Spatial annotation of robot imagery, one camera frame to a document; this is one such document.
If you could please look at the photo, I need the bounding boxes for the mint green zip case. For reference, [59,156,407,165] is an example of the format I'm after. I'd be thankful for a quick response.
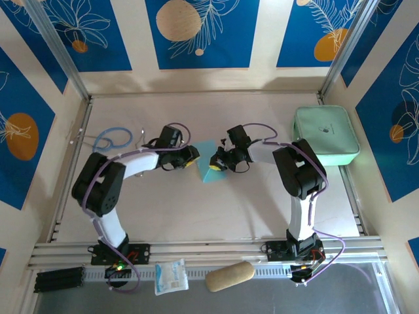
[291,104,361,167]

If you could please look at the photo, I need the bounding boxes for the tan bread roll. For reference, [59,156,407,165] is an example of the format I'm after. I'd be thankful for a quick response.
[205,260,255,293]

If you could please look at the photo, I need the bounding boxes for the white blue plastic packet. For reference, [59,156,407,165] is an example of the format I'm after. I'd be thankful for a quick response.
[153,258,190,297]

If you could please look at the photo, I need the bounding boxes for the black left controller board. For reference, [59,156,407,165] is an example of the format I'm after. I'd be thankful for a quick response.
[104,264,134,289]

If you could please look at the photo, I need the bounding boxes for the black controller board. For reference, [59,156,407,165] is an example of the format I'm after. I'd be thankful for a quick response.
[290,264,318,285]
[104,264,134,289]

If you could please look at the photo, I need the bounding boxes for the black right controller board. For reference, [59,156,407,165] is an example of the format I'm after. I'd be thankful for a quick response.
[290,264,318,285]

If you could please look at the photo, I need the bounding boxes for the black ribbed block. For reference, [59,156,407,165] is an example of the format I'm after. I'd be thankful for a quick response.
[33,266,85,294]

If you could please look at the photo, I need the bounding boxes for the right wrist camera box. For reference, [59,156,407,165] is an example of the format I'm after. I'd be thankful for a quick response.
[226,124,252,147]

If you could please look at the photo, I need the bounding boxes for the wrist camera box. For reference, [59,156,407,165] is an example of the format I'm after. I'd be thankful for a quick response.
[158,124,183,147]
[226,124,252,147]

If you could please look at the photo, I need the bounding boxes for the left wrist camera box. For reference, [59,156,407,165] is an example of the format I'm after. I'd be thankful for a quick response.
[158,124,183,147]

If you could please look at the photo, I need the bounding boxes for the thin bent metal wire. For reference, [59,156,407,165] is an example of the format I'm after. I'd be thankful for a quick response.
[132,128,147,150]

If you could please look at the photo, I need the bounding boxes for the blue cable loop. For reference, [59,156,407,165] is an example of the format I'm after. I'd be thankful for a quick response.
[91,127,134,154]

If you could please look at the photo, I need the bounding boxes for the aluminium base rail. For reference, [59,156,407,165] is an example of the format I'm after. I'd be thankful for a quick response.
[27,235,389,271]

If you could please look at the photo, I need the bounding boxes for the thin grey wire white ends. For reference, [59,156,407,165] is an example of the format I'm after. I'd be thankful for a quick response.
[67,120,99,147]

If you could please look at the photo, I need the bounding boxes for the grey slotted cable duct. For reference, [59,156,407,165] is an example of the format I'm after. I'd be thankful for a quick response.
[81,265,294,283]

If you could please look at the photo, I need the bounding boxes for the aluminium upright post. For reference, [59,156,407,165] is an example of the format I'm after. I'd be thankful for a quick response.
[22,0,92,102]
[319,0,383,101]

